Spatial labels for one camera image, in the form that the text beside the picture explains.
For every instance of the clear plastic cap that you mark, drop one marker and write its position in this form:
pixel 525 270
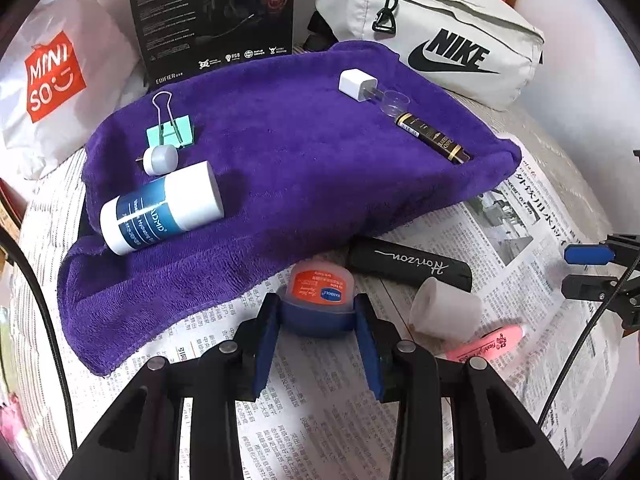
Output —
pixel 400 105

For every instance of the pink striped cloth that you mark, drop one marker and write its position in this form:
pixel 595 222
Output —
pixel 7 410

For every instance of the white blue bottle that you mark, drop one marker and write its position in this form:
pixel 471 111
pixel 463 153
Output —
pixel 190 195

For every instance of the green binder clip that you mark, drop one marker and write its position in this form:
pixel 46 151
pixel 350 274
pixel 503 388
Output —
pixel 172 132

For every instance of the red book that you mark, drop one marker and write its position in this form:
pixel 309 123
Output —
pixel 9 195

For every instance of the small white usb light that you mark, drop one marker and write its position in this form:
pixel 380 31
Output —
pixel 162 160

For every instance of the black headset box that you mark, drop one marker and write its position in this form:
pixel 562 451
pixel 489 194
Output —
pixel 175 20

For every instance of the brown gold tube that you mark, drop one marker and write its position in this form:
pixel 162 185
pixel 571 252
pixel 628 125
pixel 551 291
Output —
pixel 435 137

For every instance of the white charger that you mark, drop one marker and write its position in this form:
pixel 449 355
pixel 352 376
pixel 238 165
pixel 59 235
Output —
pixel 355 85

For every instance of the black tube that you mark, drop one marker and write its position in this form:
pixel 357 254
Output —
pixel 365 257

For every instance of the pink highlighter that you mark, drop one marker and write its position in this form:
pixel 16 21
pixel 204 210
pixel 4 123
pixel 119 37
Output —
pixel 490 342

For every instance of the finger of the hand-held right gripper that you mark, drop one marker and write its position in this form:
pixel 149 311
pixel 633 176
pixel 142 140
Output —
pixel 590 287
pixel 587 254

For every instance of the white plastic shopping bag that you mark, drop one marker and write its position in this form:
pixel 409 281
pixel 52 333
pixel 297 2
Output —
pixel 100 60

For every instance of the blue lip balm jar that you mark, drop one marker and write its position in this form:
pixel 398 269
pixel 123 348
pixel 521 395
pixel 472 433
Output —
pixel 320 285

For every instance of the purple towel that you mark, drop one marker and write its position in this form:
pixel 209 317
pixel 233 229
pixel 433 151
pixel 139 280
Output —
pixel 300 160

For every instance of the newspaper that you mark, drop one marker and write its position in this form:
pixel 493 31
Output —
pixel 310 410

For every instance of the small white cup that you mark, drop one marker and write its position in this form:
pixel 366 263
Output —
pixel 440 315

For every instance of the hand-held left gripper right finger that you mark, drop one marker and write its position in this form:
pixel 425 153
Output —
pixel 372 350

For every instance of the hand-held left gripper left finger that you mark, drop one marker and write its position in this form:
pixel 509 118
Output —
pixel 264 350

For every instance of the grey waist bag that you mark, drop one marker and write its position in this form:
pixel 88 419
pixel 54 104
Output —
pixel 450 15

